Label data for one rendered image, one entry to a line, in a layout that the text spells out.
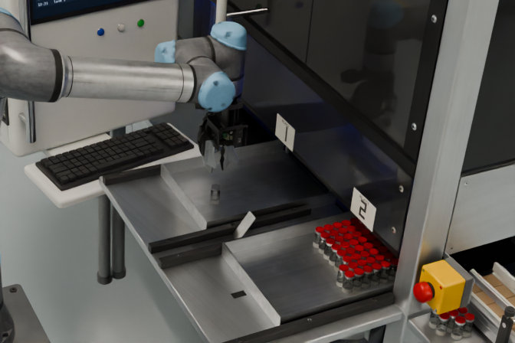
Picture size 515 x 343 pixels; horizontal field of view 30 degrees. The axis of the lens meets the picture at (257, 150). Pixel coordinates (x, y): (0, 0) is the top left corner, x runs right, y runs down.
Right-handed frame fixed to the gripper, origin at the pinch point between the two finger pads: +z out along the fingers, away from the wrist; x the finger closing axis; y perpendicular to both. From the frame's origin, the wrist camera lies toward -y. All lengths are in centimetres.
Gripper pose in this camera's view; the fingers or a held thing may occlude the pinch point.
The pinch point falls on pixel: (215, 164)
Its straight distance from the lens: 219.9
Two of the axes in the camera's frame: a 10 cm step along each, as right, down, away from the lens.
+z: -0.8, 8.5, 5.2
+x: 8.8, -1.8, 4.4
